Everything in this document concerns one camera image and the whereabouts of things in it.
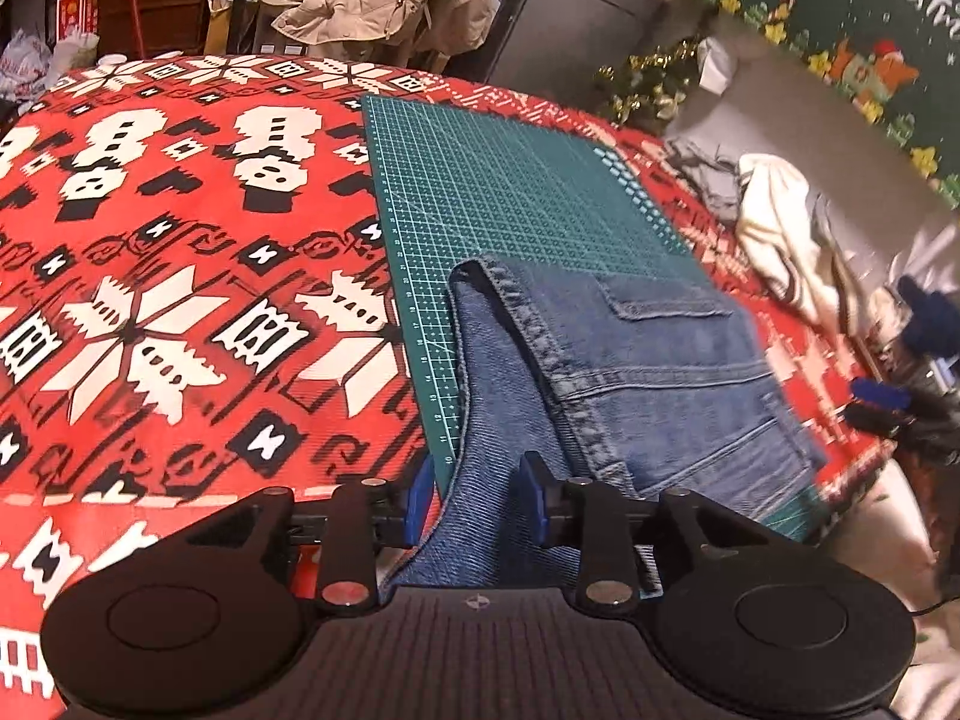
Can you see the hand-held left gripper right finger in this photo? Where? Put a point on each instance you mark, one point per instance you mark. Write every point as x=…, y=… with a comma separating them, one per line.
x=536, y=499

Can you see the red patterned blanket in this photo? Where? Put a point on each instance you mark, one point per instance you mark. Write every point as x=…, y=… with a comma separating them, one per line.
x=187, y=240

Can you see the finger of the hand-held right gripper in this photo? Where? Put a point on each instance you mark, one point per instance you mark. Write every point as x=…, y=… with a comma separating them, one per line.
x=874, y=409

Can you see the grey cloth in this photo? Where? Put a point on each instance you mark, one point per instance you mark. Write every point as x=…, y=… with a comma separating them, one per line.
x=709, y=176

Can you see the grey refrigerator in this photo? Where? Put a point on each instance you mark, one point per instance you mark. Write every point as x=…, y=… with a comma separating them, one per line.
x=585, y=22

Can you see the wooden drawer cabinet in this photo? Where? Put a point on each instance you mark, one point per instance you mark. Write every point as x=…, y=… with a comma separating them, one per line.
x=165, y=7

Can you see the person's pale fuzzy clothing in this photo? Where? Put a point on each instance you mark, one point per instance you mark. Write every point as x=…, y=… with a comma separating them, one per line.
x=900, y=525

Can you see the beige jacket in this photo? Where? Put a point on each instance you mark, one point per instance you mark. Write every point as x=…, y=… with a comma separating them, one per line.
x=375, y=0

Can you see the green cutting mat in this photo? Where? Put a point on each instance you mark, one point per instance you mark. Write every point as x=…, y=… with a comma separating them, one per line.
x=487, y=180

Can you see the red white box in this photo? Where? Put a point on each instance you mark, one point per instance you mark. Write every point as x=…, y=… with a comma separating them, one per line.
x=79, y=15

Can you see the brown paper bag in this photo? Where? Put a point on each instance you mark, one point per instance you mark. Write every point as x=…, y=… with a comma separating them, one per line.
x=219, y=30

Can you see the green Christmas wall banner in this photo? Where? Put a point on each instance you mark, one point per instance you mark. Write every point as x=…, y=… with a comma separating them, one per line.
x=825, y=15

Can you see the white knit sweater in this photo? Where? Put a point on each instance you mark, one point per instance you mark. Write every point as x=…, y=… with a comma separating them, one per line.
x=772, y=225

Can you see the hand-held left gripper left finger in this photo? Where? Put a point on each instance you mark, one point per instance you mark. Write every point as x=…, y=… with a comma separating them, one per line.
x=420, y=502

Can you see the small Christmas tree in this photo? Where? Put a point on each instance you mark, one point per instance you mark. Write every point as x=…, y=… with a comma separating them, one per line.
x=645, y=86

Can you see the white plastic bag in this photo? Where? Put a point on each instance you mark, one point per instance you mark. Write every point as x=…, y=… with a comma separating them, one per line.
x=30, y=64

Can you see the dark blue fuzzy cloth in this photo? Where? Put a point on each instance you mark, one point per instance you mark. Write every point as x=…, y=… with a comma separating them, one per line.
x=930, y=322

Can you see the blue denim jeans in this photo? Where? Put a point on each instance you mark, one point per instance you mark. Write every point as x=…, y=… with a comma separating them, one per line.
x=637, y=375

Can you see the white cloth on wall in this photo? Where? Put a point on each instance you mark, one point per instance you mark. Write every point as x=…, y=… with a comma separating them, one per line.
x=716, y=67

